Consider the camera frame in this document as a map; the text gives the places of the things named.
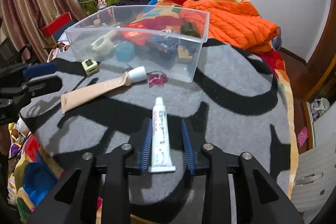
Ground beige cream tube white cap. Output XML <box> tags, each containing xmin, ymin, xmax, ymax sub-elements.
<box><xmin>60</xmin><ymin>66</ymin><xmax>147</xmax><ymax>114</ymax></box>

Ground pink headphones black pouch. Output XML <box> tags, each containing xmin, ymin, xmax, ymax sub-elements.
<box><xmin>47</xmin><ymin>42</ymin><xmax>70</xmax><ymax>63</ymax></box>

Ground clear plastic storage bin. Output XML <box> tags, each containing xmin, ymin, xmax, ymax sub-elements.
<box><xmin>65</xmin><ymin>5</ymin><xmax>210</xmax><ymax>83</ymax></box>

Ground colourful patchwork quilt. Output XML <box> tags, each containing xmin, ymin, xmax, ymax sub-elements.
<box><xmin>14</xmin><ymin>0</ymin><xmax>297</xmax><ymax>223</ymax></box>

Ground light green slim tube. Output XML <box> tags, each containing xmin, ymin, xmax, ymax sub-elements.
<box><xmin>101</xmin><ymin>30</ymin><xmax>118</xmax><ymax>40</ymax></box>

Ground red flat box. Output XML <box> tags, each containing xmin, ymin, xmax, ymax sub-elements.
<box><xmin>41</xmin><ymin>12</ymin><xmax>72</xmax><ymax>38</ymax></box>

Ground green spray bottle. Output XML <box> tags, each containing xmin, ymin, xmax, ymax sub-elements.
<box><xmin>180</xmin><ymin>22</ymin><xmax>201</xmax><ymax>38</ymax></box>

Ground pink rabbit toy figure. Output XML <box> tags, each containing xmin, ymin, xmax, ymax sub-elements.
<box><xmin>97</xmin><ymin>0</ymin><xmax>108</xmax><ymax>10</ymax></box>

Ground wooden door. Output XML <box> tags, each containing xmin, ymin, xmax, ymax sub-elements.
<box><xmin>303</xmin><ymin>0</ymin><xmax>335</xmax><ymax>102</ymax></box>

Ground white tape roll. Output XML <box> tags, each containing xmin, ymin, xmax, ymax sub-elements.
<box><xmin>91</xmin><ymin>37</ymin><xmax>114</xmax><ymax>57</ymax></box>

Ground orange puffer jacket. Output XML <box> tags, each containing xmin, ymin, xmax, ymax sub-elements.
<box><xmin>182</xmin><ymin>0</ymin><xmax>279</xmax><ymax>53</ymax></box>

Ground magenta hair tie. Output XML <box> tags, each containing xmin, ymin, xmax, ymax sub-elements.
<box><xmin>147</xmin><ymin>72</ymin><xmax>169</xmax><ymax>88</ymax></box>

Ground red foil pouch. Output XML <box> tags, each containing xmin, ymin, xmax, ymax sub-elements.
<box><xmin>122</xmin><ymin>22</ymin><xmax>153</xmax><ymax>46</ymax></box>

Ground cream cube with buttons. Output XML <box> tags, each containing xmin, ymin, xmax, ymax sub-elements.
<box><xmin>81</xmin><ymin>59</ymin><xmax>100</xmax><ymax>77</ymax></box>

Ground purple black spray bottle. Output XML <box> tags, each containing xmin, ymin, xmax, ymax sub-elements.
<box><xmin>158</xmin><ymin>45</ymin><xmax>178</xmax><ymax>61</ymax></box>

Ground white sneakers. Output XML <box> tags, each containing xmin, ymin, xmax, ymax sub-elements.
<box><xmin>310</xmin><ymin>98</ymin><xmax>330</xmax><ymax>121</ymax></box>

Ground grey black blanket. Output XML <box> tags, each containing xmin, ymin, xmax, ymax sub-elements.
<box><xmin>21</xmin><ymin>39</ymin><xmax>290</xmax><ymax>223</ymax></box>

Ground white toothpaste tube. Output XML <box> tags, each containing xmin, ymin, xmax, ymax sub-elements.
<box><xmin>148</xmin><ymin>97</ymin><xmax>176</xmax><ymax>173</ymax></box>

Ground blue small carton box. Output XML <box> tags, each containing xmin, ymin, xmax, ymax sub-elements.
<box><xmin>146</xmin><ymin>36</ymin><xmax>179</xmax><ymax>50</ymax></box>

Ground pink croc shoe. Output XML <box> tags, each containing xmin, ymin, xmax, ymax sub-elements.
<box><xmin>296</xmin><ymin>126</ymin><xmax>309</xmax><ymax>148</ymax></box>

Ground dark purple clothes pile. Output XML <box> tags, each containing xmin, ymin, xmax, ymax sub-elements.
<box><xmin>116</xmin><ymin>0</ymin><xmax>151</xmax><ymax>6</ymax></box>

